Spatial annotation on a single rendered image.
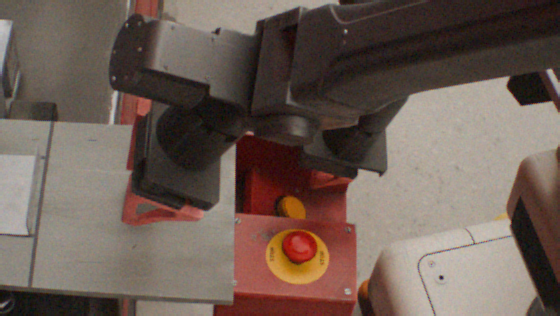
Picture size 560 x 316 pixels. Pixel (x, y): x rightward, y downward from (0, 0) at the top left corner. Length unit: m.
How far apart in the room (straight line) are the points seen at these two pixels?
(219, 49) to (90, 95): 0.46
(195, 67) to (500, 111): 1.74
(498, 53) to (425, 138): 1.75
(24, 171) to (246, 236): 0.33
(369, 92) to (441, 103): 1.73
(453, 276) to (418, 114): 0.65
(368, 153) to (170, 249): 0.33
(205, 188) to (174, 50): 0.15
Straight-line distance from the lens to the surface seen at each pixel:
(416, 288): 1.70
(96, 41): 1.16
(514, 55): 0.49
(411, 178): 2.17
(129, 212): 0.81
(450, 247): 1.76
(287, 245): 1.08
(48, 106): 1.07
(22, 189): 0.89
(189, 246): 0.85
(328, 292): 1.09
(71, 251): 0.85
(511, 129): 2.33
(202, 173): 0.77
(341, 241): 1.13
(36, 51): 1.16
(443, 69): 0.53
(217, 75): 0.66
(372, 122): 1.02
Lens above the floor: 1.74
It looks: 54 degrees down
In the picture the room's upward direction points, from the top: 11 degrees clockwise
